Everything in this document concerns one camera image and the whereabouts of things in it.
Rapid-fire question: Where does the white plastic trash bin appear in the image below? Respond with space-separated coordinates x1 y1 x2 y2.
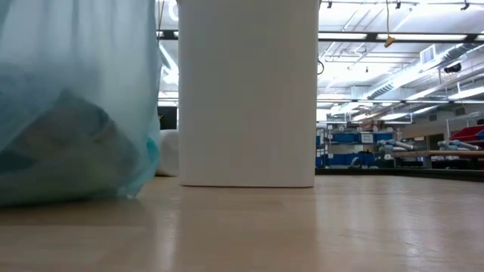
176 0 321 189

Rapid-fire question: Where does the blue plastic trash bag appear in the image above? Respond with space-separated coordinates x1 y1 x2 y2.
0 0 164 208

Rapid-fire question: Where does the white wipes canister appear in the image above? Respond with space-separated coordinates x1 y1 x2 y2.
154 128 180 178

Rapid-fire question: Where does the small black partition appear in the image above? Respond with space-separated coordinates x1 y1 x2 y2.
157 106 178 131

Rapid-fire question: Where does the shelf with blue bins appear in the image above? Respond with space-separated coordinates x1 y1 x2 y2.
315 130 396 169

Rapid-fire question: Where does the grey blue roll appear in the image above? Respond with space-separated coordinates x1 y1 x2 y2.
437 139 473 151
377 138 415 152

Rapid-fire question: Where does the yellow hanging hook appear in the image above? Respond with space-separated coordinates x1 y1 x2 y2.
384 0 397 48

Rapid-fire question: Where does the wooden work table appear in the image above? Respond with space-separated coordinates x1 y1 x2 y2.
391 150 484 170

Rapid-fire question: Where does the red bin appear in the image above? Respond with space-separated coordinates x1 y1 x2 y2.
449 124 484 143

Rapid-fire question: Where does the black aluminium table frame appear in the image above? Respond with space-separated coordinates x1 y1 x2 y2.
315 167 484 183

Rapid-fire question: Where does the silver air duct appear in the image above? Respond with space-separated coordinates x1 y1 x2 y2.
366 42 484 101

